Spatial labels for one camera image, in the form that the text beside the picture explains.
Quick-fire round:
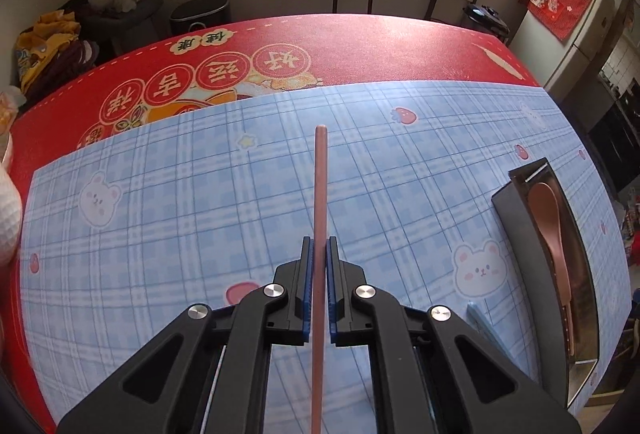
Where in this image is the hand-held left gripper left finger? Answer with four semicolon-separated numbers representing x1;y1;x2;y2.
57;236;313;434

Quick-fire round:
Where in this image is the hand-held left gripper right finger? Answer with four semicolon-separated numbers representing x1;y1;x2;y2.
326;236;583;434

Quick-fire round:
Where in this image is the pink chopstick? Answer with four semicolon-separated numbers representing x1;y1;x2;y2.
310;125;329;434

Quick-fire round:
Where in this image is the steel utensil box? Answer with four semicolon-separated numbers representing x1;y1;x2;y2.
491;159;601;410

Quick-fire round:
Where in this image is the blue plaid bear mat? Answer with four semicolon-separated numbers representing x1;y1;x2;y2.
20;81;632;434

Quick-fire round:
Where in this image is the pink spoon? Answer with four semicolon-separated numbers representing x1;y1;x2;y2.
527;181;578;360

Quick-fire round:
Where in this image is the red printed tablecloth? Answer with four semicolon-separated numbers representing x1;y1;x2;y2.
9;14;541;434

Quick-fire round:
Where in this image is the dark trash bin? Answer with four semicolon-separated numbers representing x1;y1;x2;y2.
169;0;231;37

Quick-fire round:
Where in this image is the white textured bowl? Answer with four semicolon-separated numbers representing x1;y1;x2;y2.
0;164;23;265

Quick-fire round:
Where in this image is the black rice cooker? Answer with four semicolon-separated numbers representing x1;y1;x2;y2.
462;4;511;44

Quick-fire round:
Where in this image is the dark kitchen cabinet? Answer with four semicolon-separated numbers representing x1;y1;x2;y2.
585;48;640;195

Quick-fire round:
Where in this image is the black round side stool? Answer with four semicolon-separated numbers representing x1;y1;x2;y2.
90;0;166;59

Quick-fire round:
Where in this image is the maroon striped cloth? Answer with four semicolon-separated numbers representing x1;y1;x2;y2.
22;38;101;99

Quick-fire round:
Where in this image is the white refrigerator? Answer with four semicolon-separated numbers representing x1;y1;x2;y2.
507;0;616;99

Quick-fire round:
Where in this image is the orange snack packet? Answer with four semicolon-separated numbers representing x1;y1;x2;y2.
0;86;26;165

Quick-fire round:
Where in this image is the yellow clothing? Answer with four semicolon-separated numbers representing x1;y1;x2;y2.
15;11;81;94

